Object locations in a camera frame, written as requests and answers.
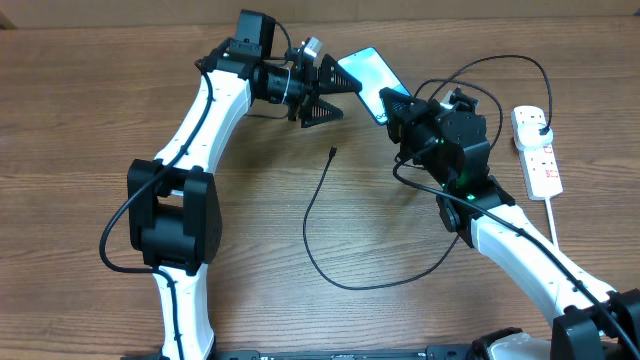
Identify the white charger plug adapter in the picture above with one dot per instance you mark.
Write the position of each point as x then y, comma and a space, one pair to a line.
528, 136

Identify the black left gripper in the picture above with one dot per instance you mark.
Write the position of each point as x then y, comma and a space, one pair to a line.
324, 85

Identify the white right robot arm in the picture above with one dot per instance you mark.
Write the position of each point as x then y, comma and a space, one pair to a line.
588, 318

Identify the white power strip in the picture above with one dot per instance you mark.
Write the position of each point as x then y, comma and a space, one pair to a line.
540, 169

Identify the blue Samsung smartphone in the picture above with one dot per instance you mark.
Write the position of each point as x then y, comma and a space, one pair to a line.
374, 74

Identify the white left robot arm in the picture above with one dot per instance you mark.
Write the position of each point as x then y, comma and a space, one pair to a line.
174, 213

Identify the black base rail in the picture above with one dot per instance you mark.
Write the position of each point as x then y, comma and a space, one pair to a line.
340, 355

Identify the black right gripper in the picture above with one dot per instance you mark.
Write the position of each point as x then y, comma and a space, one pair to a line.
407, 109

